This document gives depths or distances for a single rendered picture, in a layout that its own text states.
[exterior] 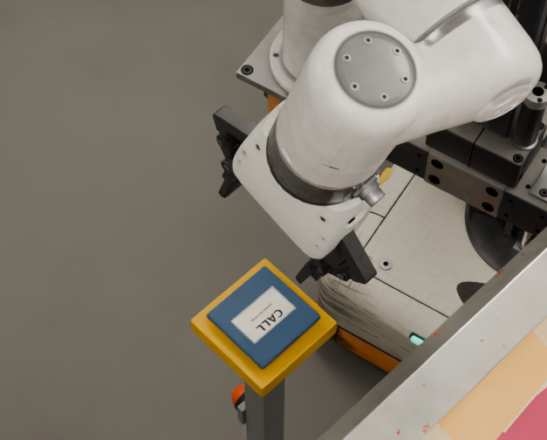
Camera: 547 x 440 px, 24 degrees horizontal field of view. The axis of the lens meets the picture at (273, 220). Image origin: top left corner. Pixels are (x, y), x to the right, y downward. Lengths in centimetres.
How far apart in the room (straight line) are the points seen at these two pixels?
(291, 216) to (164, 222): 186
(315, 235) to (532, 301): 16
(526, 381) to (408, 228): 149
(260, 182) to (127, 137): 199
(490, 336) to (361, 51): 25
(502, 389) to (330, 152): 26
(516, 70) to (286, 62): 76
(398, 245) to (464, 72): 165
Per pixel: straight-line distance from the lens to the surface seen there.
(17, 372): 263
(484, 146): 145
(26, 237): 278
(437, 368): 88
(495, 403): 95
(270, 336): 154
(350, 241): 92
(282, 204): 90
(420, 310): 235
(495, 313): 91
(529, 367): 96
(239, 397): 183
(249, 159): 91
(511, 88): 79
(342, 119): 74
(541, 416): 97
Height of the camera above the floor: 235
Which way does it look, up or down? 59 degrees down
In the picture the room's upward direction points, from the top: straight up
